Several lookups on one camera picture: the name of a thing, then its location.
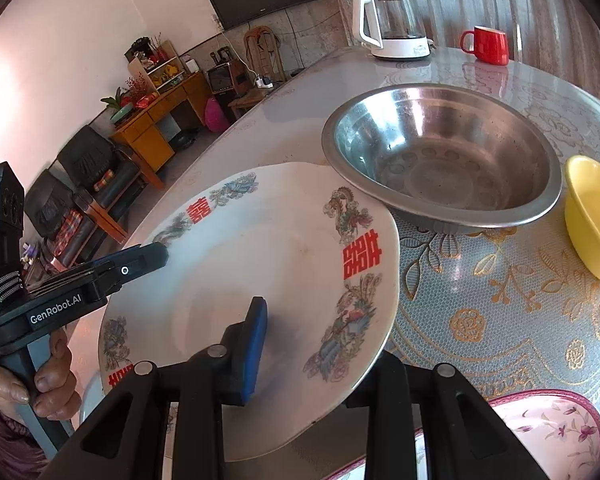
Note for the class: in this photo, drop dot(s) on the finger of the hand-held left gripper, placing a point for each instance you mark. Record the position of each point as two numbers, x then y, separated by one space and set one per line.
130 267

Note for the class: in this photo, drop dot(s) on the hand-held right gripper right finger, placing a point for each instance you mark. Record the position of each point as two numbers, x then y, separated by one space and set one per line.
387 390

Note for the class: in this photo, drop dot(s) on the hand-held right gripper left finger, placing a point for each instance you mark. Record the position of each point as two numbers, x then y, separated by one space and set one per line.
254 350

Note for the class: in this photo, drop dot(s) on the floral rimmed white plate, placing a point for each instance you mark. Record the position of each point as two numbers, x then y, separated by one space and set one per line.
280 260

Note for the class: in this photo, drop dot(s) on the pink floral plate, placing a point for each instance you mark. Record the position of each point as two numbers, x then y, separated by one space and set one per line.
555 425

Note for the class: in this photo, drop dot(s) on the stainless steel bowl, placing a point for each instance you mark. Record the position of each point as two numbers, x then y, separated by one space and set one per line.
440 160

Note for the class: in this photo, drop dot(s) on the yellow bowl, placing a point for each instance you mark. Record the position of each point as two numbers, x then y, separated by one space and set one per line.
595 220

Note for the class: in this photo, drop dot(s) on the person's left hand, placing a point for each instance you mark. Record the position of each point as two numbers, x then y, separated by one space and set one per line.
57 385

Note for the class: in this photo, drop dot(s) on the black armchair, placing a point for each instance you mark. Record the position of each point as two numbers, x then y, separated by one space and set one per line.
92 155
47 205

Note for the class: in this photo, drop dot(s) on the plaid cushion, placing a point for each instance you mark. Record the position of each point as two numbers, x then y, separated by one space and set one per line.
105 180
69 232

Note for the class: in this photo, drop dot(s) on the wooden cabinet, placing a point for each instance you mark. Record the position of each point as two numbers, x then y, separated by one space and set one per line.
145 130

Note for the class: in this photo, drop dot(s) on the black round floor object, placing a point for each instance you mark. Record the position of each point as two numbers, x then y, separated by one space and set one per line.
185 140

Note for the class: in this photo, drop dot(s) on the potted plant in green pot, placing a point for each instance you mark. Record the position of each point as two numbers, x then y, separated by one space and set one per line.
121 110

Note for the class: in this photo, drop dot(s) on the pink bag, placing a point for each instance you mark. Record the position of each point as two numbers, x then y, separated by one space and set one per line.
216 116

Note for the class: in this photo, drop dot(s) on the wooden shelf with ornaments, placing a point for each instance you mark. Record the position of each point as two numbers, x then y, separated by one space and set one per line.
155 62

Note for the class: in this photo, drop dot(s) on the small white box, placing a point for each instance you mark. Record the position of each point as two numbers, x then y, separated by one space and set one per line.
191 65

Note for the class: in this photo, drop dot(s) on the white power strip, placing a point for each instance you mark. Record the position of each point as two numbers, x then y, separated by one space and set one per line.
263 82

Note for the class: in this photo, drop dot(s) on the wooden chair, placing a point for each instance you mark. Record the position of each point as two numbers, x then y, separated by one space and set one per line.
262 50

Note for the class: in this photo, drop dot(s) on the white glass electric kettle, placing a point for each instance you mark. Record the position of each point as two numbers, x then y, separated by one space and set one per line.
395 20

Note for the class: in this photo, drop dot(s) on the red mug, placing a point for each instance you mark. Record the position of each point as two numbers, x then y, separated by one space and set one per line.
490 45

